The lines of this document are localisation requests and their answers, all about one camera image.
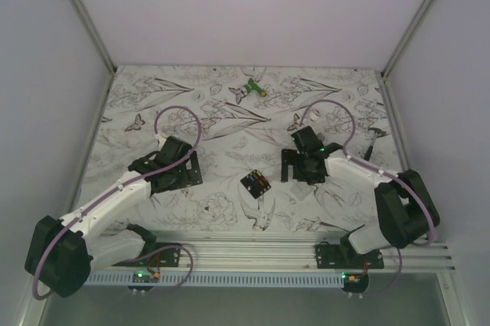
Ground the controller board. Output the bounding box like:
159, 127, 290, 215
128, 271, 159, 295
341, 272, 369, 298

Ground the right controller board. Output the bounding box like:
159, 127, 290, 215
341, 272, 369, 298

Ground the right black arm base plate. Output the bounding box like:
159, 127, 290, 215
314, 242, 384, 270

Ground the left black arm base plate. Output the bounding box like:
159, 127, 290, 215
119, 243, 181, 269

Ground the metal pipe elbow fitting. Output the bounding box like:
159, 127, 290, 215
299, 108, 321, 127

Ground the floral printed table mat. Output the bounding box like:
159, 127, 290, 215
77, 66, 400, 233

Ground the small hammer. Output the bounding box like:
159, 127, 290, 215
364, 127, 386, 161

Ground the aluminium rail frame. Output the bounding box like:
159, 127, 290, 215
22, 0, 490, 326

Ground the black fuse box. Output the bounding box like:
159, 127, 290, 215
240, 170, 271, 199

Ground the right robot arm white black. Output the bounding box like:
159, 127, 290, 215
281, 126, 440, 269

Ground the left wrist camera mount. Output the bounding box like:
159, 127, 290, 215
155, 132, 168, 145

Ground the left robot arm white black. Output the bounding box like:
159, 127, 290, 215
24, 137, 202, 300

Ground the left controller board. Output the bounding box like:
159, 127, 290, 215
128, 271, 159, 295

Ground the white slotted cable duct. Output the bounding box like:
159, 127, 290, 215
85, 270, 343, 289

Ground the clear plastic fuse box cover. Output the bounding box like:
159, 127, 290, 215
290, 182, 314, 202

